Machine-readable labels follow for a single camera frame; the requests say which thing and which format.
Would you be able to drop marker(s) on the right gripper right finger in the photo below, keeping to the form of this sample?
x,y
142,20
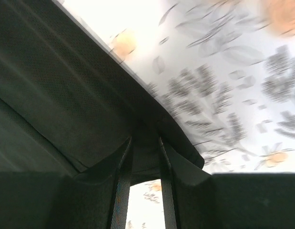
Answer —
x,y
188,193

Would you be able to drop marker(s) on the black t shirt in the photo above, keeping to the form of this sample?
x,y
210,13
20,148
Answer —
x,y
66,104

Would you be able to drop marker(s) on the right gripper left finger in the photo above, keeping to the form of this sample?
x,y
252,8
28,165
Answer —
x,y
98,197

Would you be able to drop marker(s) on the floral table mat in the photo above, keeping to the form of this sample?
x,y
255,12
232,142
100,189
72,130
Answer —
x,y
225,71

